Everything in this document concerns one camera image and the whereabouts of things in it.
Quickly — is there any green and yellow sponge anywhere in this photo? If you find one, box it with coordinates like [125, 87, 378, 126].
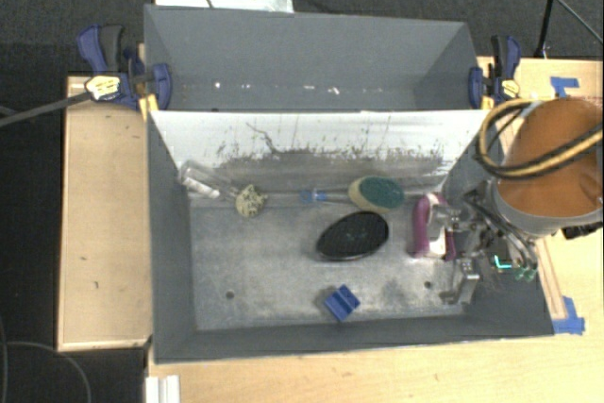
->
[347, 175, 407, 215]

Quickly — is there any purple and white handle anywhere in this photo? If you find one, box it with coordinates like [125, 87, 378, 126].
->
[409, 192, 458, 262]

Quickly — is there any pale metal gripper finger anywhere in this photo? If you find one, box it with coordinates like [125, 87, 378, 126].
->
[431, 204, 462, 234]
[438, 260, 481, 306]

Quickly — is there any grey metal bin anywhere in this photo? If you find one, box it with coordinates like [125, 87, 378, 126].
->
[143, 3, 556, 364]

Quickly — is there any black oval disc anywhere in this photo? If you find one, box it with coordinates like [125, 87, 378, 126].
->
[314, 210, 391, 262]

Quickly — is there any clear tool with blue handle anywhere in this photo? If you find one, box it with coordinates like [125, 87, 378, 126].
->
[298, 187, 353, 205]

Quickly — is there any pale wood flat board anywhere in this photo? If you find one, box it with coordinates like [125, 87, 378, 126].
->
[56, 56, 604, 353]

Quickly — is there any beige speckled ball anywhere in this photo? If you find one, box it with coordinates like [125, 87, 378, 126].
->
[235, 183, 270, 219]

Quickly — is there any blue grooved block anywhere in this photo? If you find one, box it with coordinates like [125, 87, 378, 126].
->
[323, 283, 362, 323]

